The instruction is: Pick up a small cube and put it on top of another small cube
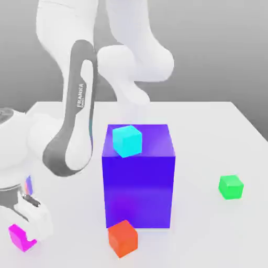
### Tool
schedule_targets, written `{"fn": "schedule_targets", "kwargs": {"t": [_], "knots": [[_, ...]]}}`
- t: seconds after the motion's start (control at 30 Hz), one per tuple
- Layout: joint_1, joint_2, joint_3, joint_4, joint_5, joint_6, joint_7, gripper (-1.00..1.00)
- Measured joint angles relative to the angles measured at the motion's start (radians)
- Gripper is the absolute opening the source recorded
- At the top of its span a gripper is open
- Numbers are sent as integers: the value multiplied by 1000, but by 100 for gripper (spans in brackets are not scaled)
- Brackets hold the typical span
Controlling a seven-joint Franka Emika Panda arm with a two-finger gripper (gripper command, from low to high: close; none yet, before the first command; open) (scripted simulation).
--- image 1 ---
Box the small magenta cube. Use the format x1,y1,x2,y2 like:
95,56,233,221
8,224,38,252

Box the small cyan cube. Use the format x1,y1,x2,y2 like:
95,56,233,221
112,125,143,159

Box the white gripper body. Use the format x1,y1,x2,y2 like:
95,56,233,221
13,195,54,242

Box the large blue box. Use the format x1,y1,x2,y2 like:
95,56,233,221
102,124,176,229

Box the small orange cube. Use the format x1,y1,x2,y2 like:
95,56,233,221
107,219,139,259

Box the small green cube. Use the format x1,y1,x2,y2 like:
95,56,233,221
218,174,245,200

